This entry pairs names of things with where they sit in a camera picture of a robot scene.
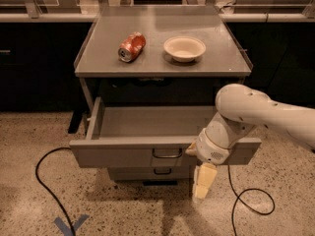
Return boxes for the black floor cable right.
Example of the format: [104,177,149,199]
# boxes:
[227,164,276,236]

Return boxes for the crushed red soda can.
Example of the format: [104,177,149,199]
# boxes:
[118,31,146,62]

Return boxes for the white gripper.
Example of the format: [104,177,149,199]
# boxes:
[185,112,256,200]

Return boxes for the black top drawer handle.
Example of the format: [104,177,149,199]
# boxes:
[152,148,182,159]

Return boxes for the grey top drawer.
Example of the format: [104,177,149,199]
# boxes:
[69,96,263,169]

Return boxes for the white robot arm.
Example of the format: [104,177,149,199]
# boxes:
[186,84,315,200]

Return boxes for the white paper bowl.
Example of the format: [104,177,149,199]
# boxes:
[163,36,206,63]

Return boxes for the grey lower drawer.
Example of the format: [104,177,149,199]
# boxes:
[107,166,194,181]

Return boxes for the grey metal drawer cabinet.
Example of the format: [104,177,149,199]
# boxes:
[74,5,254,136]

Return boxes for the black floor cable left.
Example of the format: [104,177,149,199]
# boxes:
[34,147,83,236]

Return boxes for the black floor cable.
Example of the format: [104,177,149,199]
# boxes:
[34,147,83,236]
[227,164,276,236]

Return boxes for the grey drawer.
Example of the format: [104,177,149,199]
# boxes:
[69,96,263,169]
[107,166,194,181]

